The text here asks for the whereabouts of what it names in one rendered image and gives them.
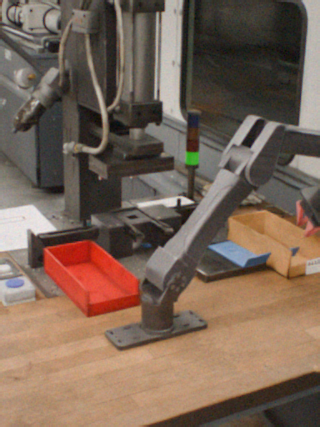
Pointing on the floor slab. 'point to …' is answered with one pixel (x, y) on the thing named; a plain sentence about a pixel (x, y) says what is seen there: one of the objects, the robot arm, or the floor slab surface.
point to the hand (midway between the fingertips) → (304, 228)
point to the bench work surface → (164, 356)
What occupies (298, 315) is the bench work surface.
